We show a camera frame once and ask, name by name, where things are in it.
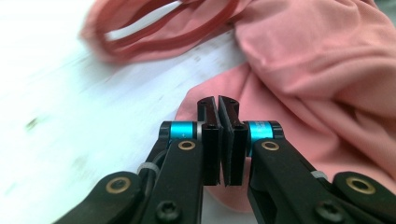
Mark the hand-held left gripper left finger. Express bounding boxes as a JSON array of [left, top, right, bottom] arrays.
[[196, 96, 223, 187]]

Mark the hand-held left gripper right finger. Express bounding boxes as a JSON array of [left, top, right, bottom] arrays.
[[218, 95, 250, 188]]

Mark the pink sleeveless shirt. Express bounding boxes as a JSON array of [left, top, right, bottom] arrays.
[[79, 0, 396, 215]]

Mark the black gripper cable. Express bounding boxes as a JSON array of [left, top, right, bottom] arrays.
[[130, 149, 166, 224]]

